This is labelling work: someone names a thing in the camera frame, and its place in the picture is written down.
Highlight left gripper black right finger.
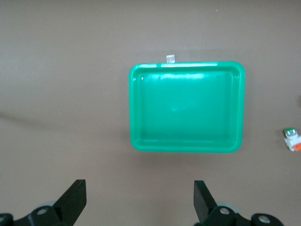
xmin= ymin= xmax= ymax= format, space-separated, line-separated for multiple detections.
xmin=194 ymin=180 xmax=238 ymax=226

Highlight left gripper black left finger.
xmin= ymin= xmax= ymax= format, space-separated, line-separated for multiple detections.
xmin=14 ymin=179 xmax=87 ymax=226

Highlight green push button white body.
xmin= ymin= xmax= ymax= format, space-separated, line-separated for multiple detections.
xmin=283 ymin=127 xmax=301 ymax=153

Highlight green plastic tray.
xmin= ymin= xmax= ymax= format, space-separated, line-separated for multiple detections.
xmin=128 ymin=61 xmax=246 ymax=154

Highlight brown table cover sheet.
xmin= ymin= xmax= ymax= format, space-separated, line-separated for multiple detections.
xmin=0 ymin=0 xmax=301 ymax=226

